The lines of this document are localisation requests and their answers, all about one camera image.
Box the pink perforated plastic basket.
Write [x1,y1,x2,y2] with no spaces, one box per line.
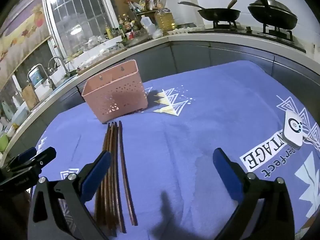
[82,59,148,124]

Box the blue printed cloth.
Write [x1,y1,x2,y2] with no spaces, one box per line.
[30,60,320,240]

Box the black wok with wooden handle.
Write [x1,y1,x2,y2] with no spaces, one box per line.
[197,0,241,22]

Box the white plastic jug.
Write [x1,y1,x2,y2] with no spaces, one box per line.
[140,15,157,35]

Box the steel bowl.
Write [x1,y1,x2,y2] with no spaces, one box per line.
[125,34,149,47]

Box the black gas stove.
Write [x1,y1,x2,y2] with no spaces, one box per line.
[187,20,307,53]

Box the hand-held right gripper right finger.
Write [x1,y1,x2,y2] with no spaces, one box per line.
[212,148,295,240]

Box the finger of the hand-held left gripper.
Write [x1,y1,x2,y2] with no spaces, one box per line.
[9,147,37,167]
[9,147,57,178]

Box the white blue-label container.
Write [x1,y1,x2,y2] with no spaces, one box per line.
[29,67,47,86]

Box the fruit wall poster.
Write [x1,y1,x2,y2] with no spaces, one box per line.
[0,0,50,85]

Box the row of sauce bottles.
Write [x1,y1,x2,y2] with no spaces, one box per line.
[105,14,140,39]

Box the green pot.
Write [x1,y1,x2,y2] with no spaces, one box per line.
[0,134,9,153]

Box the small wooden cutting board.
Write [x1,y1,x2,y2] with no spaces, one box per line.
[21,84,40,110]

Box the steel wok lid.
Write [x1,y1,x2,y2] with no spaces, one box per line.
[250,0,292,13]

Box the barred window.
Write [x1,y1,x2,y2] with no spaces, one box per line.
[41,0,120,63]

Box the person's left forearm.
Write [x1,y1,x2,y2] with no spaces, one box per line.
[0,190,32,240]

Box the kitchen counter with cabinets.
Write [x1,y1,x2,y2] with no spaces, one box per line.
[0,27,320,160]

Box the white square device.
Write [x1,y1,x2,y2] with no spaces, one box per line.
[281,110,307,150]

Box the bundle of brown wooden chopsticks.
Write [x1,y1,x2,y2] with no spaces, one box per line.
[94,121,138,238]

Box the square steel faucet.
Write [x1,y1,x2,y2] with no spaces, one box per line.
[27,64,55,90]

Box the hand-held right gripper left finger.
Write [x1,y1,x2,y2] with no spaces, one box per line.
[27,151,112,240]

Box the yellow cooking oil bottle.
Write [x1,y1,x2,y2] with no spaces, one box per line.
[154,9,175,32]

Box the tall curved steel faucet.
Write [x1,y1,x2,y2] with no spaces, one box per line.
[47,56,69,77]

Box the black lidded wok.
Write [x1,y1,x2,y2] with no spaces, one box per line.
[247,0,298,30]

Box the white egg tray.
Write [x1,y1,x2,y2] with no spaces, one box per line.
[164,27,198,35]

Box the wooden board with dumplings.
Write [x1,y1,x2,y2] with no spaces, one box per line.
[75,46,128,74]

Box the pile of snack packets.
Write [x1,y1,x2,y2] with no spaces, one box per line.
[127,0,167,12]

